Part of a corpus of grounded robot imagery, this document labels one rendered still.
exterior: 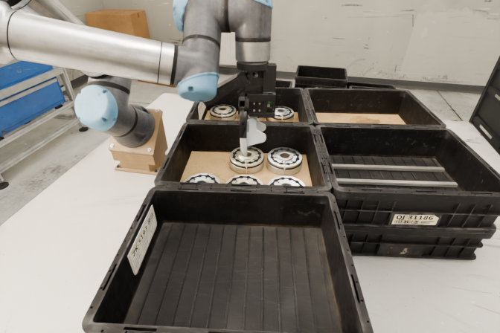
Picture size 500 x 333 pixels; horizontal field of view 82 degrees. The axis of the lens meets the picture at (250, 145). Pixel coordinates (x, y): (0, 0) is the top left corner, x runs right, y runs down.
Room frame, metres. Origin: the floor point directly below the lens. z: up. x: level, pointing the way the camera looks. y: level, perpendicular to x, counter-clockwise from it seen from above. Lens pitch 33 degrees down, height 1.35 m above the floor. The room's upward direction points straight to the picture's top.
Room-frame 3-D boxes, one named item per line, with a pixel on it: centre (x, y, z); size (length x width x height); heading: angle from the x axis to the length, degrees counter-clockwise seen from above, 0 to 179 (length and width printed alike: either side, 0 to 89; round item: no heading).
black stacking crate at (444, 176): (0.60, -0.39, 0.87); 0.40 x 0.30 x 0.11; 87
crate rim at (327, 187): (0.62, 0.01, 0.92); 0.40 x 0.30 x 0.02; 87
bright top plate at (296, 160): (0.69, -0.10, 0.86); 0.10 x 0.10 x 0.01
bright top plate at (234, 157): (0.70, 0.01, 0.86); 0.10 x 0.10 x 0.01
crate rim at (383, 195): (0.60, -0.39, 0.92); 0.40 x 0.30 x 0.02; 87
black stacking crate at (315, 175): (0.62, 0.01, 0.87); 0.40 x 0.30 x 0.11; 87
